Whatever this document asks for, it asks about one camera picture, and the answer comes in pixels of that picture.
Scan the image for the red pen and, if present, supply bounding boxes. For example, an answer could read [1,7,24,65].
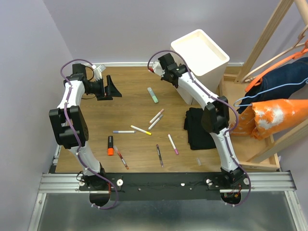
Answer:
[113,145,129,169]

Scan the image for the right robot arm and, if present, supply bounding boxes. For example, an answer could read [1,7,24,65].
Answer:
[158,53,244,189]

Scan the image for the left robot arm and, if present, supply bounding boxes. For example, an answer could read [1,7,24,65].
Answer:
[49,60,122,190]

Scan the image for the pink tip marker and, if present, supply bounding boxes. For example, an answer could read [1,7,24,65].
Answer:
[167,134,179,155]

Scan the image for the orange hanger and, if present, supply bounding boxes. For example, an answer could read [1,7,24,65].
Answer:
[245,41,308,92]

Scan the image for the green grey highlighter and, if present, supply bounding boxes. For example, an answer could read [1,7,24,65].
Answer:
[147,87,159,103]

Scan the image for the black mounting base bar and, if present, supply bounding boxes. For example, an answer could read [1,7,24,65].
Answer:
[77,172,251,204]

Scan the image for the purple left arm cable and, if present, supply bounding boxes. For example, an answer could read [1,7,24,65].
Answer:
[60,59,120,210]

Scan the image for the white drawer cabinet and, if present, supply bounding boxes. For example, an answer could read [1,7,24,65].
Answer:
[170,29,230,92]

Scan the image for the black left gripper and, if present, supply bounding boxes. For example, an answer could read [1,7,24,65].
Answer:
[85,75,122,101]

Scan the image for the orange white garment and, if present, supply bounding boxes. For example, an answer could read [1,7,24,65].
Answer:
[231,99,308,140]

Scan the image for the wooden hanger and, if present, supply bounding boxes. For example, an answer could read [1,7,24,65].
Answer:
[241,26,308,83]

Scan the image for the light blue wire hanger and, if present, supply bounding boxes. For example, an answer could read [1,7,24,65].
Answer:
[233,78,308,107]

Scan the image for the beige tip marker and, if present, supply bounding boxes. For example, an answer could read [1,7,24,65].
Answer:
[149,109,164,124]

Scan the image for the orange black highlighter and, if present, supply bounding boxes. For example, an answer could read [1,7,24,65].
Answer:
[107,136,114,156]

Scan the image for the dark purple pen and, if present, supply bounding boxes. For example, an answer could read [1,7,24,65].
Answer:
[156,144,164,167]

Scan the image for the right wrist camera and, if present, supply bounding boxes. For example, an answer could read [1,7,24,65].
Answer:
[149,61,165,77]

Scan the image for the black folded cloth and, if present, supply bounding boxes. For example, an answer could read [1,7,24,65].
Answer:
[184,107,216,150]

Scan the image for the dark blue jeans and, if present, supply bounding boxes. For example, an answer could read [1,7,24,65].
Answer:
[237,57,308,114]

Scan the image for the grey tip marker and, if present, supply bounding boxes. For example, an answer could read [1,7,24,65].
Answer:
[148,115,164,131]

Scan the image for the yellow tip marker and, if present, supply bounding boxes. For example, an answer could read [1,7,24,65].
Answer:
[130,125,152,136]

